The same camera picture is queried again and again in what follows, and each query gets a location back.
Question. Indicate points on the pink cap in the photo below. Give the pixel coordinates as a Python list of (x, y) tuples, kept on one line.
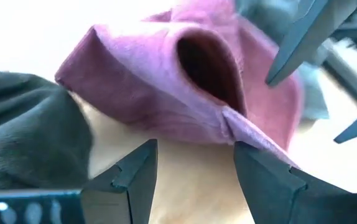
[(150, 77)]

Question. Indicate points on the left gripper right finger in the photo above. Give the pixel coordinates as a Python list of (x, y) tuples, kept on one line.
[(275, 199)]

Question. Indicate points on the dark green baseball cap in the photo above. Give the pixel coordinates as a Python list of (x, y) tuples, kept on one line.
[(26, 140)]

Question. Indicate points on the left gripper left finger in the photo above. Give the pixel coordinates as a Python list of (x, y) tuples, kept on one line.
[(135, 199)]

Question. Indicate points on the dark brown cap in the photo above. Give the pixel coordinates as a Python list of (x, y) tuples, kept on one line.
[(313, 93)]

